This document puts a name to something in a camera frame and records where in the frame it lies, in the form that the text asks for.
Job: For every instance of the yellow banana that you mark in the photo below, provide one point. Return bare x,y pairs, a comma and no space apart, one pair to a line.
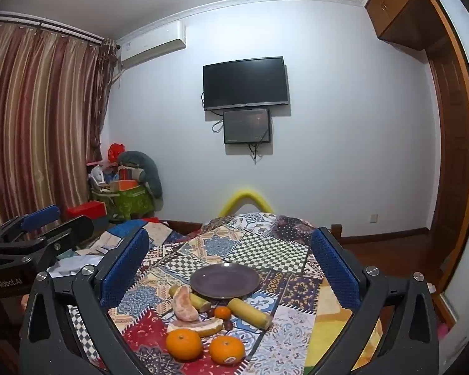
198,301

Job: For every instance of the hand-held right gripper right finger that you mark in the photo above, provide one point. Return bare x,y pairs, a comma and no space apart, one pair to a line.
336,269

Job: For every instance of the black wall television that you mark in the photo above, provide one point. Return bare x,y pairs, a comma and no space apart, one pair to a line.
245,83

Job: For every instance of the wooden bed frame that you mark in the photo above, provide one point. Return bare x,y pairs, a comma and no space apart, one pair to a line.
185,227

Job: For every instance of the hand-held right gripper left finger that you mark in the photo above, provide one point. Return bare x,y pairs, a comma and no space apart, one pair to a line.
125,269

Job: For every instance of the white curtain rail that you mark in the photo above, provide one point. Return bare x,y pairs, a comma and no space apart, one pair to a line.
47,25

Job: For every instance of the orange box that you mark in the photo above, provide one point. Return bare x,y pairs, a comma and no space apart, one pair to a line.
123,184

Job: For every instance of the white wall socket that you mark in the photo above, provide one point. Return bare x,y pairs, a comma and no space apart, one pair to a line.
373,218

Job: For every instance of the blue patchwork quilt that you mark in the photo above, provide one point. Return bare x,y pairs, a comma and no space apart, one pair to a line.
160,232

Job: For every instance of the peeled pomelo segment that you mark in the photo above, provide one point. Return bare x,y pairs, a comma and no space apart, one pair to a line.
184,304

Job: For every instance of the pomelo slice with peel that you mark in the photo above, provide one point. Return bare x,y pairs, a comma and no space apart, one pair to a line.
199,326

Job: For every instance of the green bag with clutter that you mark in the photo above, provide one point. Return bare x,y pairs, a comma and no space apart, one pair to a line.
131,201

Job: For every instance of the wooden overhead cabinet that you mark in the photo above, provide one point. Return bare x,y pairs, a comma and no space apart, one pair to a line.
398,11

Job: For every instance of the white cloth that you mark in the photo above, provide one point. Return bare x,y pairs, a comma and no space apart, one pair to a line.
72,265

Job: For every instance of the white air conditioner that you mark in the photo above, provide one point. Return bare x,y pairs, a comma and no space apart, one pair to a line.
152,45

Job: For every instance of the red box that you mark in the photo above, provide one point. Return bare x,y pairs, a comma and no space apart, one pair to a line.
84,209

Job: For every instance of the patchwork printed blanket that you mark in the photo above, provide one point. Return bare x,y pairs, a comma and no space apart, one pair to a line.
265,242

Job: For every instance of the grey pillow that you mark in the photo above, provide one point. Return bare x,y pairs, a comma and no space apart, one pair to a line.
150,172

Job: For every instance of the yellow cylindrical tube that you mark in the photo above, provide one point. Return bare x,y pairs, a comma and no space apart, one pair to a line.
250,313

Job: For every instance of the orange with sticker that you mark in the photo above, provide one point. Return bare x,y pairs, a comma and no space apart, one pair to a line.
226,350

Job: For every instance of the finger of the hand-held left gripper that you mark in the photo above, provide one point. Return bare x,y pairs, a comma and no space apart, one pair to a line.
72,228
43,215

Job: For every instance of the wooden door frame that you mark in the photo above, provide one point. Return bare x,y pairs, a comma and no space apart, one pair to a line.
453,144

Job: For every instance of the small black wall monitor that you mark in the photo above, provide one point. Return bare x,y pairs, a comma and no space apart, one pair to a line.
247,125

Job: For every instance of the small tangerine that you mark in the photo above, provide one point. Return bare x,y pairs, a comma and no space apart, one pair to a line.
222,312

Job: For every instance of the red plastic bag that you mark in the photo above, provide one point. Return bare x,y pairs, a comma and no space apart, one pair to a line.
115,151

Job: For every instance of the small dark red fruit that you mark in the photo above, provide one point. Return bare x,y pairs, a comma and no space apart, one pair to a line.
228,324
211,311

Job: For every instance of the large orange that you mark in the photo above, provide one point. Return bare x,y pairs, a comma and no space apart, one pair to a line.
183,343

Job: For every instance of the striped brown curtain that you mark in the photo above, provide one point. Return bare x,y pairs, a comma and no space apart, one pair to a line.
39,125

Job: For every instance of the purple round plate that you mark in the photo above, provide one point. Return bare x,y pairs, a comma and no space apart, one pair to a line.
225,280

